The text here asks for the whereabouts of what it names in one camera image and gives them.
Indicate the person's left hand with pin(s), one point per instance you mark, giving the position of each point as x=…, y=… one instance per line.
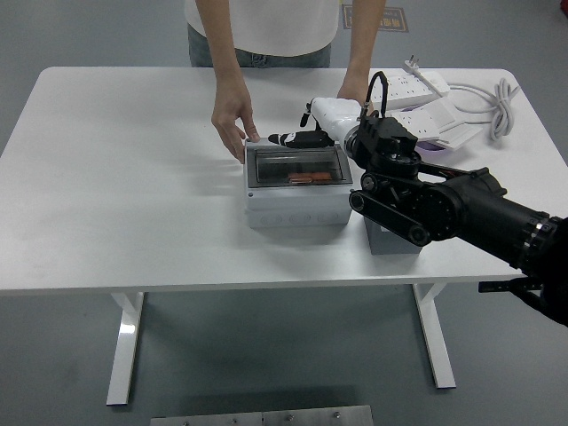
x=355, y=91

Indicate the person's right hand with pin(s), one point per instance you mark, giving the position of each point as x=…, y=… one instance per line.
x=231, y=115

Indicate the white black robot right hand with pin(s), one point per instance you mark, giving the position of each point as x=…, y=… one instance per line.
x=337, y=115

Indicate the transparent hinged box lid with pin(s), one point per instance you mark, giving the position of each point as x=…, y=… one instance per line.
x=275, y=164

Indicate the orange cylindrical battery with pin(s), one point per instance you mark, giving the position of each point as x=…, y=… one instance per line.
x=306, y=178

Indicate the grey electrical enclosure box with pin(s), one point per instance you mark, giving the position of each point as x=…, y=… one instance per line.
x=288, y=204

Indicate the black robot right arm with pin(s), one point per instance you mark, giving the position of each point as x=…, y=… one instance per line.
x=466, y=208

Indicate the person's left forearm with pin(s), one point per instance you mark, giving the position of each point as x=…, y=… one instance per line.
x=364, y=40

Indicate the person's right forearm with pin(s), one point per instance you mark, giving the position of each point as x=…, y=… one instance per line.
x=224, y=44

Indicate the long white power strip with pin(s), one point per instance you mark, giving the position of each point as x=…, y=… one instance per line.
x=408, y=86

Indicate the white square socket panel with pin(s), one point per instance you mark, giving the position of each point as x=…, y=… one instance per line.
x=430, y=117

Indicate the brown floor sign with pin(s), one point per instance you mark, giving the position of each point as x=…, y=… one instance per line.
x=395, y=20

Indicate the person's torso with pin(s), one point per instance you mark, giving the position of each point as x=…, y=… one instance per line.
x=266, y=26

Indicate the purple tape roll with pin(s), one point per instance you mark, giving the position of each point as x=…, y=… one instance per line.
x=432, y=148

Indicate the white plain flat panel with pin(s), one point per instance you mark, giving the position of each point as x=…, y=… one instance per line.
x=463, y=133

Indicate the grey block holder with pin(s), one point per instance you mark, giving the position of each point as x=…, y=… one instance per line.
x=386, y=244

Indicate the white table leg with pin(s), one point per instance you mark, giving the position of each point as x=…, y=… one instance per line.
x=437, y=341
x=122, y=350

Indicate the grey metal plate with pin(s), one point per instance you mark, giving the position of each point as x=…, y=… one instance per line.
x=262, y=418

